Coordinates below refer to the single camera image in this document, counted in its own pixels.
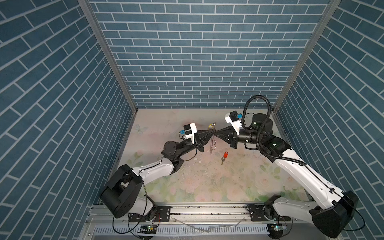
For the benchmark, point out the aluminium front rail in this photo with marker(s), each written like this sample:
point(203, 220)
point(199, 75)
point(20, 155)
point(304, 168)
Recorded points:
point(198, 214)

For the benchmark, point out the right green circuit board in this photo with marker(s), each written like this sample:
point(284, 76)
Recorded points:
point(276, 228)

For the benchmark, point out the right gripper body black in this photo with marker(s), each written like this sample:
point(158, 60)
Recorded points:
point(234, 139)

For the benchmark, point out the corner aluminium post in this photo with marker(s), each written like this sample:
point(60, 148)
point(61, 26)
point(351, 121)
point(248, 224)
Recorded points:
point(318, 30)
point(93, 22)

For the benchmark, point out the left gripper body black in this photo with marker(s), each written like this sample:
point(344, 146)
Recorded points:
point(197, 146)

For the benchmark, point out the green circuit board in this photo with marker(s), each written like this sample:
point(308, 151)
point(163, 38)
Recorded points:
point(147, 230)
point(276, 228)

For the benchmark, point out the white slotted cable duct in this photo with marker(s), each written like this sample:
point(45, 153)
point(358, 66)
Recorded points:
point(181, 230)

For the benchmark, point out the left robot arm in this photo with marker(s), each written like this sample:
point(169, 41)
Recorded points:
point(121, 193)

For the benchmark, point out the key with red tag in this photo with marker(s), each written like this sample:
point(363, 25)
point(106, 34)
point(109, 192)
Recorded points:
point(224, 157)

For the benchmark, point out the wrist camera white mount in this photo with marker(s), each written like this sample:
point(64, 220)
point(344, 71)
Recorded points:
point(234, 119)
point(188, 132)

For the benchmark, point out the right corner aluminium post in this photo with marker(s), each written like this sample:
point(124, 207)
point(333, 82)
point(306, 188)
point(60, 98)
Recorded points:
point(318, 30)

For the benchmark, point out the left green circuit board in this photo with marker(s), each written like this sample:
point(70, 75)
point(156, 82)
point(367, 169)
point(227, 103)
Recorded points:
point(147, 230)

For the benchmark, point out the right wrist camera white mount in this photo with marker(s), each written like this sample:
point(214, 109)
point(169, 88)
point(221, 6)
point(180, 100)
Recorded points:
point(234, 119)

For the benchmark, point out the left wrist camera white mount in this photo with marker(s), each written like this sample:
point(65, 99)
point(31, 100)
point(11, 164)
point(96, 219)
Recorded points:
point(188, 132)

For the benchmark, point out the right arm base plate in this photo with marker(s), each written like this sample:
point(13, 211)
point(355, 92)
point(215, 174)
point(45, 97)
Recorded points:
point(260, 213)

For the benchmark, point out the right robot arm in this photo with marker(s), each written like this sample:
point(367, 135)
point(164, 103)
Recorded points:
point(332, 209)

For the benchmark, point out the left corner aluminium post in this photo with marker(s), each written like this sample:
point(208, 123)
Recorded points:
point(93, 22)

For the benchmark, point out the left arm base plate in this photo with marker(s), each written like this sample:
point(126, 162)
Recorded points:
point(160, 214)

